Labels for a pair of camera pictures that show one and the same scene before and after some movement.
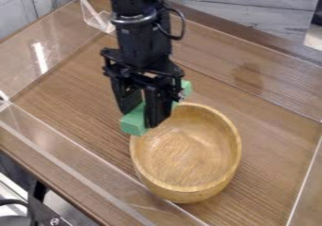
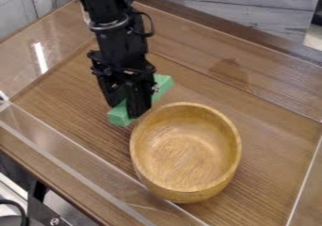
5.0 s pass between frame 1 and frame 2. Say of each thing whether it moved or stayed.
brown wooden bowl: stayed
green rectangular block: moved
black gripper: moved
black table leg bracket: stayed
